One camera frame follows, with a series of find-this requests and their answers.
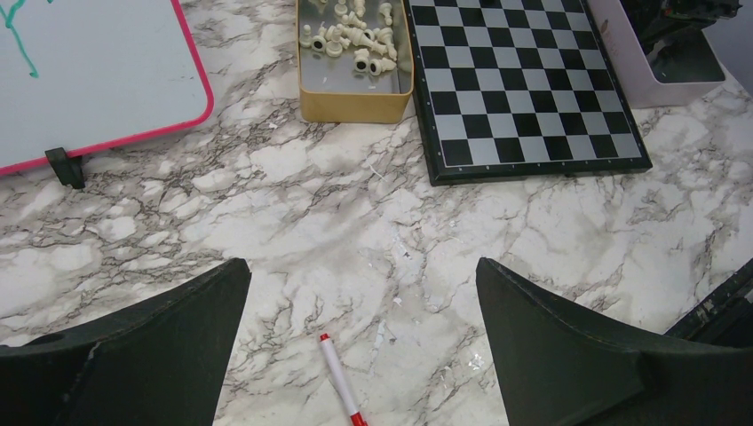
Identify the pile of white chess pieces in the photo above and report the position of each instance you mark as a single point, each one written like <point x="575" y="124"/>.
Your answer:
<point x="365" y="29"/>

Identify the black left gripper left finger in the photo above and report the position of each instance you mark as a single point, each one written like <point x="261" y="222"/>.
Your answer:
<point x="161" y="361"/>

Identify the black and silver chessboard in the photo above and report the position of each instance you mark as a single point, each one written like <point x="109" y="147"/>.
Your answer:
<point x="515" y="89"/>

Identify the white and red marker pen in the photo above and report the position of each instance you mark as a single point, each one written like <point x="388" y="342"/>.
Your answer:
<point x="340" y="381"/>

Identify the black whiteboard foot clip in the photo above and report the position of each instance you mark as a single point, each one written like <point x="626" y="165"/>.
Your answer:
<point x="68" y="169"/>

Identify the pink tin tray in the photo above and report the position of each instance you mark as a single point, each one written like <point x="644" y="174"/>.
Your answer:
<point x="675" y="73"/>

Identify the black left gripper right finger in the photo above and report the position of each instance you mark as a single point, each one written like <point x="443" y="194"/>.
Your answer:
<point x="559" y="363"/>

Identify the pink framed whiteboard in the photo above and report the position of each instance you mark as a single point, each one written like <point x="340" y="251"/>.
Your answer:
<point x="86" y="76"/>

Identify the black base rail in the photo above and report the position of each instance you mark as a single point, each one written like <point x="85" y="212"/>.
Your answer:
<point x="721" y="322"/>

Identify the gold tin tray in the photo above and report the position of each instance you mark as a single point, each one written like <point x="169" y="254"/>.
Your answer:
<point x="330" y="91"/>

